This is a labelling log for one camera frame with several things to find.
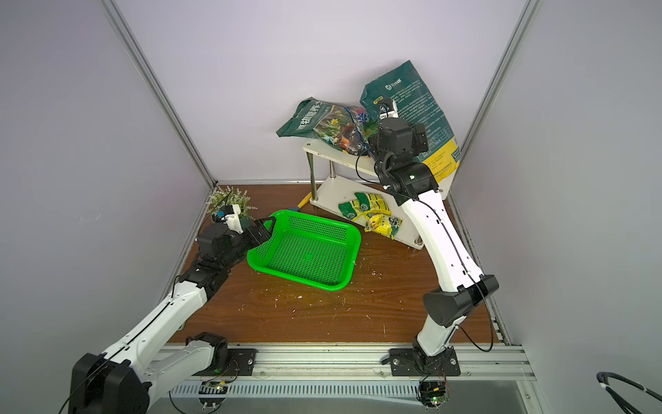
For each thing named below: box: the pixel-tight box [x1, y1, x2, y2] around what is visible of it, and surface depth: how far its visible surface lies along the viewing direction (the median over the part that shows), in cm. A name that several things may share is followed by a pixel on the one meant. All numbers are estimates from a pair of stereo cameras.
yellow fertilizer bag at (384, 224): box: [363, 213, 404, 241], surface depth 94 cm
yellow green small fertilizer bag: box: [337, 192, 392, 222], surface depth 100 cm
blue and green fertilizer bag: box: [344, 106, 380, 157], surface depth 73 cm
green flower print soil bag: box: [275, 96, 369, 157], surface depth 80 cm
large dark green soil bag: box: [359, 59, 462, 184], surface depth 71 cm
